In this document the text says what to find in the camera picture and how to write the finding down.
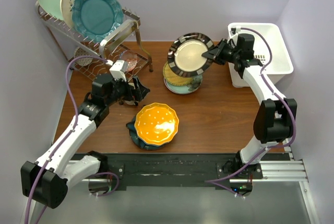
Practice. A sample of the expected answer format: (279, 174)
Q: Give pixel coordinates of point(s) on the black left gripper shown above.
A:
(141, 90)

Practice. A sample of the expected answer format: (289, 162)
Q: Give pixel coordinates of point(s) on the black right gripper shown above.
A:
(216, 52)

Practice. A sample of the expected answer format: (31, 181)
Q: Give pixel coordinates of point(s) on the teal dotted scalloped plate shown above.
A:
(155, 138)

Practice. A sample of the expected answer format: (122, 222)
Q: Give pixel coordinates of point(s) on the black rimmed cream plate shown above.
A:
(185, 55)

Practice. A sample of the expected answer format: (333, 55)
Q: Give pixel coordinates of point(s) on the orange dotted scalloped plate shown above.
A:
(156, 115)

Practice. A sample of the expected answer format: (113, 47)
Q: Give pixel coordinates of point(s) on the white plastic bin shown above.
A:
(269, 48)

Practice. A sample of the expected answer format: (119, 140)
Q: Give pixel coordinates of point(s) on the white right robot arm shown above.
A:
(275, 119)

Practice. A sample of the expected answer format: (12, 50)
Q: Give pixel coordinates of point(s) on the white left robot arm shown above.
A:
(49, 178)

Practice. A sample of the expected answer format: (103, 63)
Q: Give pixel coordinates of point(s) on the cream mug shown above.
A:
(128, 102)

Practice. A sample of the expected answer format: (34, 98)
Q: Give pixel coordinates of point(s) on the dark blue square plate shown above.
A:
(132, 131)

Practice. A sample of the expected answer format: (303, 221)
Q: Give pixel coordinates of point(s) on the mint floral plate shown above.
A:
(186, 89)

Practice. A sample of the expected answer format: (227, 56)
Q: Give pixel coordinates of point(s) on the yellow woven pattern plate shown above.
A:
(173, 78)

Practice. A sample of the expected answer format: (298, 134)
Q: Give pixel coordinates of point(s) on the red patterned small bowl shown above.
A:
(130, 58)

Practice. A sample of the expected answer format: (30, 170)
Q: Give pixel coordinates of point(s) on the dark teal round plate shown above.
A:
(146, 147)

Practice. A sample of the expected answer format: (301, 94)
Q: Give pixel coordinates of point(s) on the metal dish rack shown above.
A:
(126, 37)

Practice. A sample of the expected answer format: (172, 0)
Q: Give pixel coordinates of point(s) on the white patterned small bowl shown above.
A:
(85, 59)

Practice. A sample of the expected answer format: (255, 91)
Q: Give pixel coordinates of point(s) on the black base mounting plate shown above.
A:
(172, 170)

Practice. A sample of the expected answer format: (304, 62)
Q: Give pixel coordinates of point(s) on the teal scalloped large plate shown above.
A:
(96, 19)

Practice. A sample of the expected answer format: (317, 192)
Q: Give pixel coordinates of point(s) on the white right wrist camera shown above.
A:
(235, 30)

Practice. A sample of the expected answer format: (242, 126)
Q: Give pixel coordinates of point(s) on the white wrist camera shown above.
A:
(235, 30)
(118, 70)

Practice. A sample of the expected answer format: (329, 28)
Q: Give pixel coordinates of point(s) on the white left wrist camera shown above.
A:
(118, 70)

